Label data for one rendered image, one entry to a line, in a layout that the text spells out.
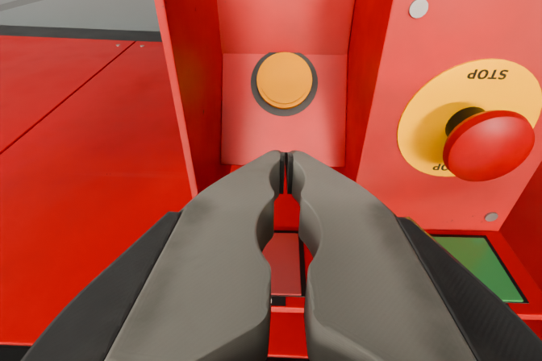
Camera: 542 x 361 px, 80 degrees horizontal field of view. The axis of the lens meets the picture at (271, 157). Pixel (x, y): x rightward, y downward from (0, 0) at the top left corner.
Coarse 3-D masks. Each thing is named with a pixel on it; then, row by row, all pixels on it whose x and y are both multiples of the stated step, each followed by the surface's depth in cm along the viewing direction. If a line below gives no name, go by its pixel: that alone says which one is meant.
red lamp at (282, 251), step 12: (276, 240) 22; (288, 240) 22; (264, 252) 21; (276, 252) 21; (288, 252) 21; (276, 264) 20; (288, 264) 20; (276, 276) 19; (288, 276) 19; (300, 276) 19; (276, 288) 19; (288, 288) 19; (300, 288) 19
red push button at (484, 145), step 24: (456, 120) 17; (480, 120) 15; (504, 120) 14; (456, 144) 15; (480, 144) 15; (504, 144) 15; (528, 144) 15; (456, 168) 16; (480, 168) 16; (504, 168) 16
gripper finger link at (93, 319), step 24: (168, 216) 8; (144, 240) 8; (120, 264) 7; (144, 264) 7; (96, 288) 7; (120, 288) 7; (72, 312) 6; (96, 312) 6; (120, 312) 6; (48, 336) 6; (72, 336) 6; (96, 336) 6; (24, 360) 5; (48, 360) 5; (72, 360) 5; (96, 360) 5
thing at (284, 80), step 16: (272, 64) 22; (288, 64) 22; (304, 64) 22; (256, 80) 22; (272, 80) 22; (288, 80) 22; (304, 80) 22; (272, 96) 22; (288, 96) 22; (304, 96) 22
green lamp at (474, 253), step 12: (444, 240) 22; (456, 240) 22; (468, 240) 22; (480, 240) 22; (456, 252) 21; (468, 252) 21; (480, 252) 21; (492, 252) 21; (468, 264) 20; (480, 264) 20; (492, 264) 20; (480, 276) 19; (492, 276) 19; (504, 276) 19; (492, 288) 19; (504, 288) 19; (504, 300) 18; (516, 300) 18
